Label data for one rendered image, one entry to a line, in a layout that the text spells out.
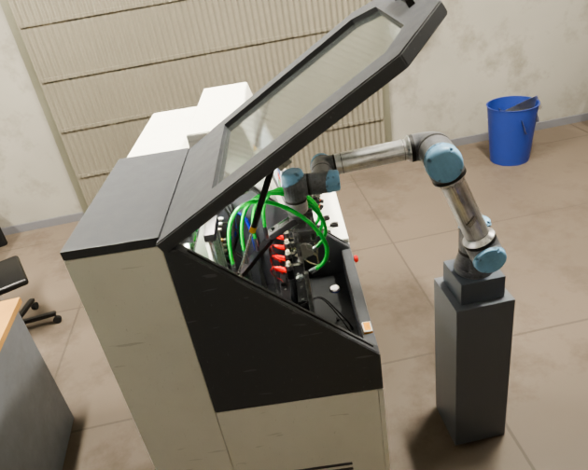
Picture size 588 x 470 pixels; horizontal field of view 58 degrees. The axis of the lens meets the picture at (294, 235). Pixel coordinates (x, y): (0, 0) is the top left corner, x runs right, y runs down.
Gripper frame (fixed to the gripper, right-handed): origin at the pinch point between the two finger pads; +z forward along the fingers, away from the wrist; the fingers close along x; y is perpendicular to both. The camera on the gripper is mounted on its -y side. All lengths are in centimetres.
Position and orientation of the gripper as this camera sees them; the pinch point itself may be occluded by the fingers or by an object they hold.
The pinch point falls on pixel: (300, 259)
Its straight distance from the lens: 192.5
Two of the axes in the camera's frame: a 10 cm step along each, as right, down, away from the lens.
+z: 1.5, 8.5, 5.0
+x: -0.5, -5.0, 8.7
